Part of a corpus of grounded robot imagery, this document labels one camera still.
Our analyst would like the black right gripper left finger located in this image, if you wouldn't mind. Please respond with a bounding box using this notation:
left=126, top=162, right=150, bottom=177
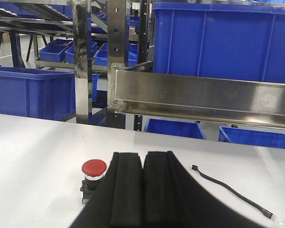
left=71, top=152, right=143, bottom=228

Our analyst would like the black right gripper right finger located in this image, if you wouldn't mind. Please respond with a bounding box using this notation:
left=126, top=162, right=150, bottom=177
left=143, top=151, right=261, bottom=228

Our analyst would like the red mushroom push button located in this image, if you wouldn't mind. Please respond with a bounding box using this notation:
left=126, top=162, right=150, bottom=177
left=80, top=159, right=107, bottom=206

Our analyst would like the blue bin under shelf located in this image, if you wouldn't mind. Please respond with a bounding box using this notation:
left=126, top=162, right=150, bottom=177
left=144, top=118, right=206, bottom=140
left=218, top=126, right=285, bottom=149

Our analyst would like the blue bin under shelf right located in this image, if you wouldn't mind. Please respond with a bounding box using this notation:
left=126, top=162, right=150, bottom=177
left=218, top=126, right=285, bottom=149

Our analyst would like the large blue bin left lower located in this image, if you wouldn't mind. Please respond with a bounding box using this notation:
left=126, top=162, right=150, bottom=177
left=0, top=66, right=76, bottom=121

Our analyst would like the stainless steel shelf rack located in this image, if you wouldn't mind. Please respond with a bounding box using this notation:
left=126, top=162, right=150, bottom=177
left=72, top=0, right=285, bottom=132

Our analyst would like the large blue bin right shelf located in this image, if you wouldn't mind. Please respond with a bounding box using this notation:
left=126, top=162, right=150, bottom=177
left=153, top=2, right=285, bottom=83

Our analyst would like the black cable with connector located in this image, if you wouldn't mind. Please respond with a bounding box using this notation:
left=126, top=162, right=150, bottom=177
left=191, top=164, right=276, bottom=219

